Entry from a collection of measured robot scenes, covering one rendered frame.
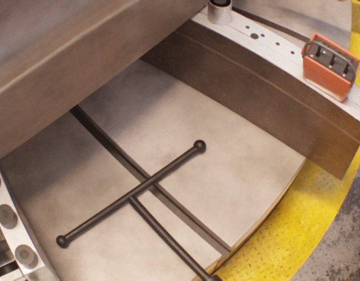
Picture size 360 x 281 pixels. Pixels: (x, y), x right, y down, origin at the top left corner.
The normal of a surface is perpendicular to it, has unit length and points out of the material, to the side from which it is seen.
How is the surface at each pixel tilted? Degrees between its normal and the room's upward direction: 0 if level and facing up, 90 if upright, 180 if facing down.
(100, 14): 11
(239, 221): 0
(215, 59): 90
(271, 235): 0
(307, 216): 0
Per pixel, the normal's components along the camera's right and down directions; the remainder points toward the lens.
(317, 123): -0.59, 0.68
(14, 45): 0.43, 0.07
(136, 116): 0.00, -0.54
